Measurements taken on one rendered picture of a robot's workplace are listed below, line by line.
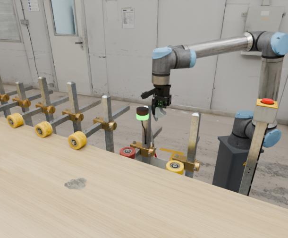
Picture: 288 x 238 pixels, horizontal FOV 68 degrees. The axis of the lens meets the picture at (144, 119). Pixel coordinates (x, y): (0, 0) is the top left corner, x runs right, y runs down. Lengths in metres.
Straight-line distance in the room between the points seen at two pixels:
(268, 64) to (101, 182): 1.11
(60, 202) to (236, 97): 3.30
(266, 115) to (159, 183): 0.48
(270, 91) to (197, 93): 2.41
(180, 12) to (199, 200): 3.16
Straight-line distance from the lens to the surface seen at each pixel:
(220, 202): 0.88
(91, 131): 1.19
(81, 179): 0.94
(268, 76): 1.47
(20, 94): 1.75
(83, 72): 4.62
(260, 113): 0.92
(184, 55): 1.08
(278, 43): 1.40
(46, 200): 0.91
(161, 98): 1.07
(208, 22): 3.62
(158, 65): 1.03
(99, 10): 4.24
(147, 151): 1.17
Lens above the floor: 1.51
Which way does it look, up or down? 25 degrees down
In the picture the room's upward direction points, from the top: straight up
